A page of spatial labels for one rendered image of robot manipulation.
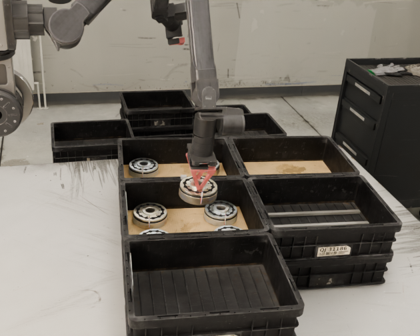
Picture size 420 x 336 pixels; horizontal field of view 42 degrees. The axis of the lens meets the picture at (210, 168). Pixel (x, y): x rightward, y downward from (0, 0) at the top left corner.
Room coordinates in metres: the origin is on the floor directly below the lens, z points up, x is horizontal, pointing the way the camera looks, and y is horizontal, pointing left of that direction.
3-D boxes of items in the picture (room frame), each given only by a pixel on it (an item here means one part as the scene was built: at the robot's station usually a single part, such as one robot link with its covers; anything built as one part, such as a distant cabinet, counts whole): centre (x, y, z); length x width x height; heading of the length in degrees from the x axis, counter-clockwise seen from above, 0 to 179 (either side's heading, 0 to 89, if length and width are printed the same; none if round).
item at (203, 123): (1.27, 0.02, 1.21); 0.07 x 0.06 x 0.07; 106
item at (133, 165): (1.68, 0.23, 0.86); 0.10 x 0.10 x 0.01
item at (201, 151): (1.27, 0.02, 1.15); 0.10 x 0.07 x 0.07; 12
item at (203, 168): (1.26, 0.02, 1.08); 0.07 x 0.07 x 0.09; 12
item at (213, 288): (1.04, -0.02, 0.87); 0.40 x 0.30 x 0.11; 102
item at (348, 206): (1.42, -0.34, 0.87); 0.40 x 0.30 x 0.11; 102
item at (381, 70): (2.98, -0.95, 0.88); 0.25 x 0.19 x 0.03; 108
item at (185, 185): (1.27, 0.03, 1.03); 0.10 x 0.10 x 0.01
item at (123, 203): (1.33, 0.05, 0.92); 0.40 x 0.30 x 0.02; 102
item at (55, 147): (2.46, 0.60, 0.37); 0.40 x 0.30 x 0.45; 108
